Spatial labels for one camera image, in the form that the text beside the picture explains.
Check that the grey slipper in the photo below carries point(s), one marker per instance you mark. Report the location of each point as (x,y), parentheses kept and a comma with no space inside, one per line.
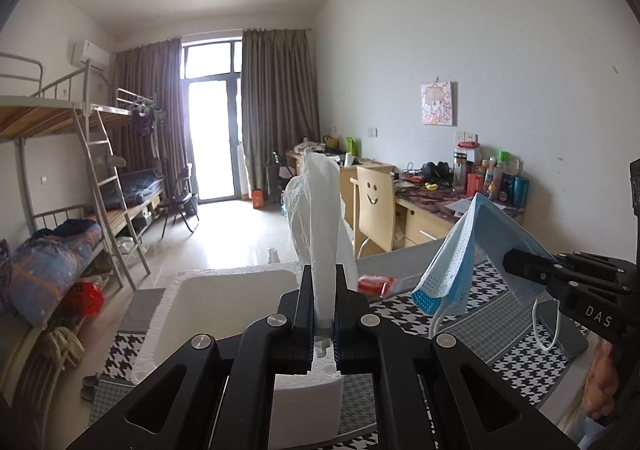
(91,386)

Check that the double wall socket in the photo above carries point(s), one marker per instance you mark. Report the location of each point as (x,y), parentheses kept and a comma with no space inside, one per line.
(465,136)

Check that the blue face mask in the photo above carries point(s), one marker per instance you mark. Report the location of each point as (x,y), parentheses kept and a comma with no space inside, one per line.
(460,260)

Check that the white foam box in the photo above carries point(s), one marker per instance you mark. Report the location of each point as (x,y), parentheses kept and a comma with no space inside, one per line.
(225,295)

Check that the black headphones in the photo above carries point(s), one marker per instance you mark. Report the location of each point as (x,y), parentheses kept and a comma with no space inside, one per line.
(436,170)

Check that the person's right hand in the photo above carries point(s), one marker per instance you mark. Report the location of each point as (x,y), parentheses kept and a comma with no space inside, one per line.
(602,380)

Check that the metal bunk bed ladder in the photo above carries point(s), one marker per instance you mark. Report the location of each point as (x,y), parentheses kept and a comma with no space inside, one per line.
(107,190)

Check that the black folding chair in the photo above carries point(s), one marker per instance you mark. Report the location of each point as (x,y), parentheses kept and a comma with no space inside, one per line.
(180,202)

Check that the white plastic bag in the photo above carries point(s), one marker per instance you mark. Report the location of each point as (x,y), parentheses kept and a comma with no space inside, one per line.
(322,230)

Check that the red plastic bag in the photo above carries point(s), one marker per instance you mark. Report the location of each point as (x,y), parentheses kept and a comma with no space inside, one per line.
(85,300)

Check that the glass balcony door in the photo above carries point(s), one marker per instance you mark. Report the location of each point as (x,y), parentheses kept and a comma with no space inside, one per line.
(212,129)

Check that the white air conditioner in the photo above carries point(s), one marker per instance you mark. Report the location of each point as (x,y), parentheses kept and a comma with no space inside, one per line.
(90,54)

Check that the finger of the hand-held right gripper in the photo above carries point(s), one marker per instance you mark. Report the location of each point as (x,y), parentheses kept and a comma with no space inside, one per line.
(595,264)
(590,315)

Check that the small metal bunk bed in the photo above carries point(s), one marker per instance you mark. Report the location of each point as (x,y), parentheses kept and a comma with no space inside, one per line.
(130,102)

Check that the wall poster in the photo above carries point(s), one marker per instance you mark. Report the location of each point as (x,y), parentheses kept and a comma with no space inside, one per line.
(438,102)

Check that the orange bag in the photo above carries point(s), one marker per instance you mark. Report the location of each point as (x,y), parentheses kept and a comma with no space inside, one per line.
(258,199)

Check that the blue bedding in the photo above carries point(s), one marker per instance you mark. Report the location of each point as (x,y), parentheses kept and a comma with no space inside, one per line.
(142,187)

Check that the dark hanging clothes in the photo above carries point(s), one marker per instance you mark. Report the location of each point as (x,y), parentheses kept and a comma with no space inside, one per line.
(142,122)

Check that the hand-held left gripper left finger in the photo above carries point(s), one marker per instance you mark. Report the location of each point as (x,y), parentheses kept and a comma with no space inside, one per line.
(300,320)

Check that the large metal bunk bed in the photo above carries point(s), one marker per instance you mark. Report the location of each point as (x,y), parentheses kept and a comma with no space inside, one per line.
(30,117)

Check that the cluster of toiletry bottles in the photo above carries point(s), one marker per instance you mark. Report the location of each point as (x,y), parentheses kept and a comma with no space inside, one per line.
(500,180)

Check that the printed papers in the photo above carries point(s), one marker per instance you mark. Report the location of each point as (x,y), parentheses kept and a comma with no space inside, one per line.
(457,207)

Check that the houndstooth tablecloth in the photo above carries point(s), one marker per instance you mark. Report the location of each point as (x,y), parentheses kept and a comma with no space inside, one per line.
(500,345)

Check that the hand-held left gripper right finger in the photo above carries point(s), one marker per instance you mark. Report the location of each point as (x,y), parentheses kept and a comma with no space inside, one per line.
(350,325)

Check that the red packet in clear wrap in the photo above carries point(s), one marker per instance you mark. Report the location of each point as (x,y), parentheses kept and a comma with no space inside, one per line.
(375,286)

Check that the black trolley bag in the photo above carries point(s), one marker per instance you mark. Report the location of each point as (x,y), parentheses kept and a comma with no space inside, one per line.
(276,177)

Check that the wide brown curtain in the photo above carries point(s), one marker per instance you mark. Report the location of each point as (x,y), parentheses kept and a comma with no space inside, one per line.
(280,104)

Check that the cluttered wooden desk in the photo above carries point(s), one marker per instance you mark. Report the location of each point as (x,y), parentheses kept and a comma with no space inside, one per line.
(350,169)

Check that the green paper bag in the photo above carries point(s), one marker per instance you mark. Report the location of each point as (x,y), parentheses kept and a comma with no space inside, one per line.
(351,145)

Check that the plaid quilt bundle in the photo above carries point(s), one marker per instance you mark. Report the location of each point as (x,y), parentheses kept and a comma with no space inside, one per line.
(50,265)

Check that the wooden chair with smiley face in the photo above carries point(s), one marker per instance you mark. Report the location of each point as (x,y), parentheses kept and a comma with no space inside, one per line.
(375,210)

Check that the narrow brown curtain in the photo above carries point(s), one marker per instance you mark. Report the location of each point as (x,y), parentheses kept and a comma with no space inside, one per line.
(165,94)

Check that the beige knotted cloth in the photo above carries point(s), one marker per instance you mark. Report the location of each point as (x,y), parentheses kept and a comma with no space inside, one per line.
(62,347)

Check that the wooden desk with patterned cover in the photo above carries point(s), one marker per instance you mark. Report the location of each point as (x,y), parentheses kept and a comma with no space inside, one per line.
(425,225)

